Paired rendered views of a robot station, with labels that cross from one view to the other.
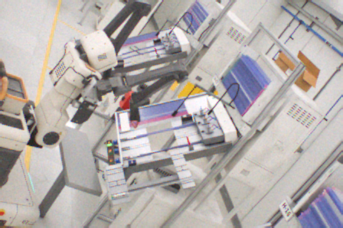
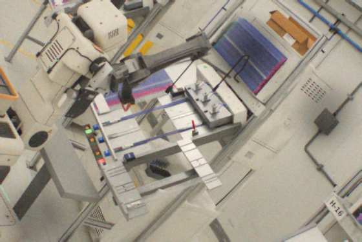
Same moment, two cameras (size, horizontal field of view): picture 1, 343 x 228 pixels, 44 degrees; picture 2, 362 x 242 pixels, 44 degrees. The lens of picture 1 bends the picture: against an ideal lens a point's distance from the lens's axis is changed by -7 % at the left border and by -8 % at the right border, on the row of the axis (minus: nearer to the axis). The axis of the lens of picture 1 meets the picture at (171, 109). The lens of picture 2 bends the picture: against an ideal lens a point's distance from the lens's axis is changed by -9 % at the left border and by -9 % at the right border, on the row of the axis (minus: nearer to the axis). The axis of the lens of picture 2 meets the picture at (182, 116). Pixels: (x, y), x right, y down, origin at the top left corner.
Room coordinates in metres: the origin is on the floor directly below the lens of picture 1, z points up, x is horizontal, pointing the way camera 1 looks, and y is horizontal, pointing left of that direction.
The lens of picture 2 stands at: (0.36, 0.63, 1.75)
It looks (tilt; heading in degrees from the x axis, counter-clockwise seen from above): 15 degrees down; 342
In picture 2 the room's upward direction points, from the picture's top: 41 degrees clockwise
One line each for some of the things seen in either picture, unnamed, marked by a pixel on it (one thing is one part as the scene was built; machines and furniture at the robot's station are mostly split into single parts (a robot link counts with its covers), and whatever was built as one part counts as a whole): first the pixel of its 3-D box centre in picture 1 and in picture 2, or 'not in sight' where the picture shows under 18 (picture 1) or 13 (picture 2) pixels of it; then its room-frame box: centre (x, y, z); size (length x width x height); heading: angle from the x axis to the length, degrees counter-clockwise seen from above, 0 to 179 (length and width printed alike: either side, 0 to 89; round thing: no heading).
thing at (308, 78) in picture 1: (298, 68); (298, 33); (3.23, -0.54, 1.82); 0.68 x 0.30 x 0.20; 26
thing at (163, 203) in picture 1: (160, 209); (137, 197); (3.11, -0.41, 0.31); 0.70 x 0.65 x 0.62; 26
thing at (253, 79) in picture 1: (249, 86); (253, 55); (3.00, -0.32, 1.52); 0.51 x 0.13 x 0.27; 26
